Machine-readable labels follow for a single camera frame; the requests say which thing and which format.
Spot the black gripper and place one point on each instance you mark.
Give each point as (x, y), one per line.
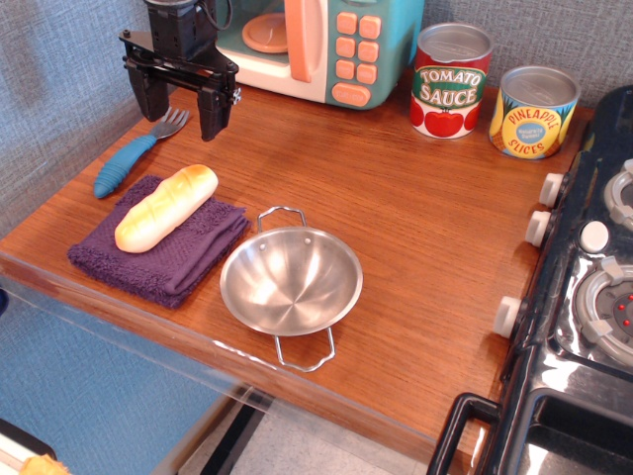
(180, 48)

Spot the silver metal pot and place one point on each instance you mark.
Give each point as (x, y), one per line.
(291, 280)

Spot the orange microwave plate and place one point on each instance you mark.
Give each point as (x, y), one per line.
(266, 33)

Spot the purple folded rag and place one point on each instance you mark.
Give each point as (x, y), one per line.
(169, 272)

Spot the teal toy microwave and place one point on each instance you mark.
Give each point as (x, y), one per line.
(343, 53)

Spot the toy bread loaf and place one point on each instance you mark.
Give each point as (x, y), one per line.
(173, 201)

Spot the tomato sauce can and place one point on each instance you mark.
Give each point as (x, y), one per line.
(449, 78)

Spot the pineapple slices can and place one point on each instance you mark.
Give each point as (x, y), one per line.
(534, 108)

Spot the white stove knob middle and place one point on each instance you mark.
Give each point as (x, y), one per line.
(537, 227)

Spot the white stove knob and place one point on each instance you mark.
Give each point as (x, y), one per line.
(507, 313)
(537, 227)
(550, 189)

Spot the white stove knob top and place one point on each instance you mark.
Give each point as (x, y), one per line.
(550, 189)

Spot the white stove knob bottom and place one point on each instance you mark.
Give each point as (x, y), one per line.
(507, 313)

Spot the yellow fuzzy object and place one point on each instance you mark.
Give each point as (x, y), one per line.
(43, 465)

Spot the white round stove button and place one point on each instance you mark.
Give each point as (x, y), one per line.
(594, 237)

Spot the black toy stove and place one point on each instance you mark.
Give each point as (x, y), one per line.
(566, 398)

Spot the blue handled fork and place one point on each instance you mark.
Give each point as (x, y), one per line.
(117, 168)

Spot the black oven door handle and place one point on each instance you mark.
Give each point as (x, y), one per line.
(466, 407)

